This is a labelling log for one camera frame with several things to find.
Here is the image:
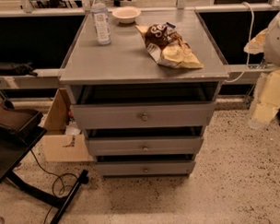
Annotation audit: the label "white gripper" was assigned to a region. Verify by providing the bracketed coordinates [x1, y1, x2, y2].
[244, 29, 280, 129]

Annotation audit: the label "grey bottom drawer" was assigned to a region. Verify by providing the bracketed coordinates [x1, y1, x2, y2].
[95, 161, 195, 177]

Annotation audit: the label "grey drawer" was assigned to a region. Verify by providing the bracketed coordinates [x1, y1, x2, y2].
[95, 161, 195, 177]
[71, 102, 216, 130]
[86, 136, 204, 156]

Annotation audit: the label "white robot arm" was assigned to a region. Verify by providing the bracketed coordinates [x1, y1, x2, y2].
[244, 11, 280, 129]

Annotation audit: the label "grey drawer cabinet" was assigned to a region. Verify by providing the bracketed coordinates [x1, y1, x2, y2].
[61, 10, 229, 164]

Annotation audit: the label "grey top drawer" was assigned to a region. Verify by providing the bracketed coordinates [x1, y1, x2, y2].
[71, 102, 216, 130]

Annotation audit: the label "grey middle drawer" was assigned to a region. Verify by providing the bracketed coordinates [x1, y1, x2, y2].
[86, 136, 204, 156]

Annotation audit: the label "metal diagonal brace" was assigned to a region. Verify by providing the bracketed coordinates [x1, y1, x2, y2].
[244, 58, 267, 108]

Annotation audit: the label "yellow brown chip bag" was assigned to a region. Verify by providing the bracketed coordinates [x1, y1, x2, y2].
[136, 23, 204, 69]

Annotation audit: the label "white paper bowl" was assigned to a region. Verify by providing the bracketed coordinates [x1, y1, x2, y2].
[112, 6, 141, 24]

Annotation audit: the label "clear plastic water bottle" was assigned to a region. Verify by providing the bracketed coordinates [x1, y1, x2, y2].
[90, 0, 111, 45]

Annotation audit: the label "cardboard box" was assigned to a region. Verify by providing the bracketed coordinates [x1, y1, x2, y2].
[41, 88, 93, 162]

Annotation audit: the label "black stand with tray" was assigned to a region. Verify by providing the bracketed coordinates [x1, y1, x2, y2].
[0, 73, 91, 224]

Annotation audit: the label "white hanging cable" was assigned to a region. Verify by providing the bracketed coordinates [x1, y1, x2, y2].
[222, 1, 258, 84]

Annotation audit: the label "metal rail frame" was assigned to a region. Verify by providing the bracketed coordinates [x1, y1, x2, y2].
[0, 0, 280, 99]

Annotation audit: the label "black floor cable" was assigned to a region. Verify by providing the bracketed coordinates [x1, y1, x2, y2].
[29, 147, 82, 224]

